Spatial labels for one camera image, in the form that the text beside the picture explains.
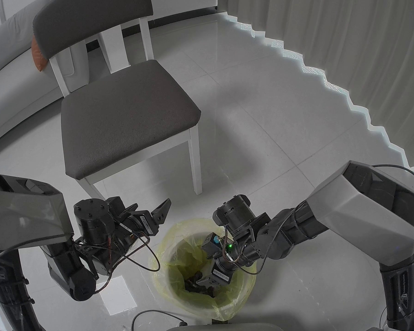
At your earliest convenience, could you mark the white trash bin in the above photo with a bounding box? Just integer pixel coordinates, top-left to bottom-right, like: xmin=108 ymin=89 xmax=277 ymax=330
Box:
xmin=156 ymin=223 xmax=255 ymax=323

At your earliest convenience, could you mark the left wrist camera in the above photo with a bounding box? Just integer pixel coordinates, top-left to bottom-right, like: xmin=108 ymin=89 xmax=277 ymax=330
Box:
xmin=105 ymin=196 xmax=127 ymax=217

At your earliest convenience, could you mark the black cable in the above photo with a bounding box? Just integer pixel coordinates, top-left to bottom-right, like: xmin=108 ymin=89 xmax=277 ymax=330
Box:
xmin=94 ymin=234 xmax=161 ymax=294
xmin=131 ymin=309 xmax=189 ymax=331
xmin=372 ymin=164 xmax=414 ymax=201

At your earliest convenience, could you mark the orange cushion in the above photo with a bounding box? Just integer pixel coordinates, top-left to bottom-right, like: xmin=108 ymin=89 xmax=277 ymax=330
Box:
xmin=31 ymin=35 xmax=49 ymax=72

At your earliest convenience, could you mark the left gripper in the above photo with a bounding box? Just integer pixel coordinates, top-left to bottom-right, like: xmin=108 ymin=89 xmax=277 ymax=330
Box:
xmin=115 ymin=199 xmax=172 ymax=251

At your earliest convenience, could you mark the dark brown crumpled trash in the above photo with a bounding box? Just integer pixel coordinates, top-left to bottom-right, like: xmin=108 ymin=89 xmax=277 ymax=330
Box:
xmin=184 ymin=271 xmax=217 ymax=298

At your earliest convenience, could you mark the pale grey sofa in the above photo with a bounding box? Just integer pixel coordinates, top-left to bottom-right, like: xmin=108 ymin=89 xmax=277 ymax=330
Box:
xmin=0 ymin=0 xmax=87 ymax=151

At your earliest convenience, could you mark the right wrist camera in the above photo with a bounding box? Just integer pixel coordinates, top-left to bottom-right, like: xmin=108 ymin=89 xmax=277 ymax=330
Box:
xmin=201 ymin=232 xmax=229 ymax=258

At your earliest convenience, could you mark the grey padded white chair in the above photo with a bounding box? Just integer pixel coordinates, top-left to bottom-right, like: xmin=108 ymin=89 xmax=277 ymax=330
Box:
xmin=33 ymin=0 xmax=203 ymax=203

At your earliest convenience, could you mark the grey cushion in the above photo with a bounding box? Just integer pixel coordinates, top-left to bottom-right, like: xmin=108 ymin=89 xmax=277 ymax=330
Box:
xmin=0 ymin=0 xmax=52 ymax=79

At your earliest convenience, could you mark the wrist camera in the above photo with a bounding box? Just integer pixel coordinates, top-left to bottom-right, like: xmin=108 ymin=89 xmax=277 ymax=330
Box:
xmin=201 ymin=232 xmax=229 ymax=258
xmin=105 ymin=196 xmax=127 ymax=217

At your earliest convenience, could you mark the yellow plastic bag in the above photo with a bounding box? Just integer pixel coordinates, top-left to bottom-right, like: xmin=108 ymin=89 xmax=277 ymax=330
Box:
xmin=150 ymin=219 xmax=257 ymax=324

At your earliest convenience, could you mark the white curtain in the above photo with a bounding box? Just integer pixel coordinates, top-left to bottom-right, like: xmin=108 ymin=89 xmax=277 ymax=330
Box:
xmin=217 ymin=0 xmax=414 ymax=186

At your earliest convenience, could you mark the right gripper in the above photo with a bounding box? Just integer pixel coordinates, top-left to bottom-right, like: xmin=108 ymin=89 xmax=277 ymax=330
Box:
xmin=197 ymin=258 xmax=243 ymax=288

